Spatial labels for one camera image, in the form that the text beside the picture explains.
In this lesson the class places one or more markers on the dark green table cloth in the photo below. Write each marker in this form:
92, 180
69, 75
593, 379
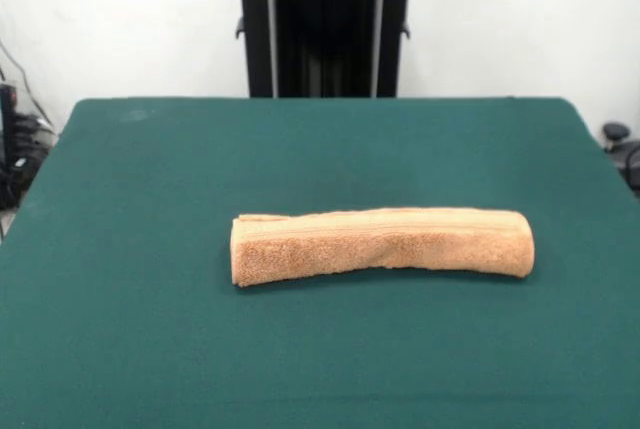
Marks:
150, 309

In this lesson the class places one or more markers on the orange terry towel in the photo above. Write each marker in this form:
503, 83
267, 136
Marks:
380, 249

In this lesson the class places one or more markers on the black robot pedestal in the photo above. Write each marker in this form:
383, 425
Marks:
325, 49

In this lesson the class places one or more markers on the black equipment stack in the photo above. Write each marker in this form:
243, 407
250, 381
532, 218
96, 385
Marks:
12, 159

